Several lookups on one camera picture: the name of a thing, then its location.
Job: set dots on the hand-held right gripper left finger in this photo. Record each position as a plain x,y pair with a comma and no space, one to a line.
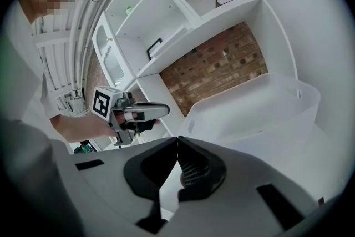
105,183

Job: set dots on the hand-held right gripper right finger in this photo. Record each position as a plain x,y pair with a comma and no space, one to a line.
222,216

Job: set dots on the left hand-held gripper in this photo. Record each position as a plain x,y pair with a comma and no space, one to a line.
101,102

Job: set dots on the translucent plastic storage bin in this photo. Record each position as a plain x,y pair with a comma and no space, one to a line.
249,113

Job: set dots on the person's left forearm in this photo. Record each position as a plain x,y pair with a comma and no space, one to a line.
83,129

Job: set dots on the person's left hand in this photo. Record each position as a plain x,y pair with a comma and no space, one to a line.
124,122

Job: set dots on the pile of assorted lab items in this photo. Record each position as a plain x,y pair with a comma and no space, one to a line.
83,148

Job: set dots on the black-framed leaf picture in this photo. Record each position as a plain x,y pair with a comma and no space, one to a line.
154,48

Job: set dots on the white arched glass cabinet door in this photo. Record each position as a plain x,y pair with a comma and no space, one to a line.
111,63

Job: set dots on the white illustrated book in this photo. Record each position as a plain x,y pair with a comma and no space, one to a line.
170,40

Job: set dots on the green bottle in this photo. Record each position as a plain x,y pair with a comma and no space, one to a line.
129,10

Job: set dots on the white shelf unit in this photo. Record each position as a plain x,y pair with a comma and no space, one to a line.
177,8

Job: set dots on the person's light shirt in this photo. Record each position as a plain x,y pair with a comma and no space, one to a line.
30,77

